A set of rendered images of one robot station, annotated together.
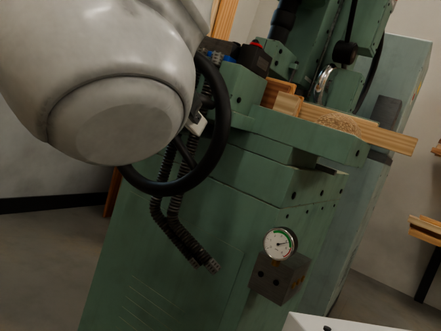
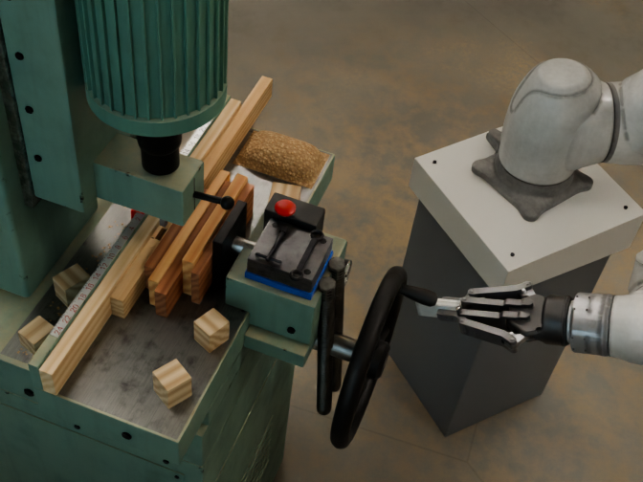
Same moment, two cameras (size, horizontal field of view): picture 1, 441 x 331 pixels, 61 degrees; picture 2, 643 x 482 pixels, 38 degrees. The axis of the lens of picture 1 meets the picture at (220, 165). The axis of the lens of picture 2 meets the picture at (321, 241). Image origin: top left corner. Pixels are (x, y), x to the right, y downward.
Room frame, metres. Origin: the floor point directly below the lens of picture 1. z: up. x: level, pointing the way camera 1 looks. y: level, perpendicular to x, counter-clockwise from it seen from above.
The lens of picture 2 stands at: (1.01, 0.90, 1.96)
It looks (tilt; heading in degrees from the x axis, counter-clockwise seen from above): 48 degrees down; 255
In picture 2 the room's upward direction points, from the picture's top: 8 degrees clockwise
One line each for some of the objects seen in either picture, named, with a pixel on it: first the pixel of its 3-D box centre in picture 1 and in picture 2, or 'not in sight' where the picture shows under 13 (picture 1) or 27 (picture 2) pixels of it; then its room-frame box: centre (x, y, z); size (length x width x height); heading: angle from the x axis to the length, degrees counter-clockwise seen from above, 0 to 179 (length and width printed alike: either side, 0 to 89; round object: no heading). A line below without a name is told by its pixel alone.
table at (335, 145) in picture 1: (233, 111); (232, 278); (0.91, 0.01, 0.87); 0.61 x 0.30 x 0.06; 61
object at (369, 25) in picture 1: (367, 25); not in sight; (1.13, -0.27, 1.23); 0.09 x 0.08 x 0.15; 151
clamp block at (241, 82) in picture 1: (222, 86); (286, 277); (0.84, 0.05, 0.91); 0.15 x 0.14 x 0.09; 61
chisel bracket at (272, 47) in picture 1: (272, 62); (149, 182); (1.03, -0.05, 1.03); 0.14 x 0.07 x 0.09; 151
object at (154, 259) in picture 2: not in sight; (178, 237); (0.99, -0.03, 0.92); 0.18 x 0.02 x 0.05; 61
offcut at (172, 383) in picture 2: not in sight; (172, 383); (1.01, 0.22, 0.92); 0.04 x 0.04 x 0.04; 30
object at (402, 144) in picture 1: (299, 113); (201, 184); (0.95, -0.15, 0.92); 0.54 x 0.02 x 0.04; 61
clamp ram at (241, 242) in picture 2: not in sight; (248, 249); (0.89, 0.02, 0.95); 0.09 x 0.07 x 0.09; 61
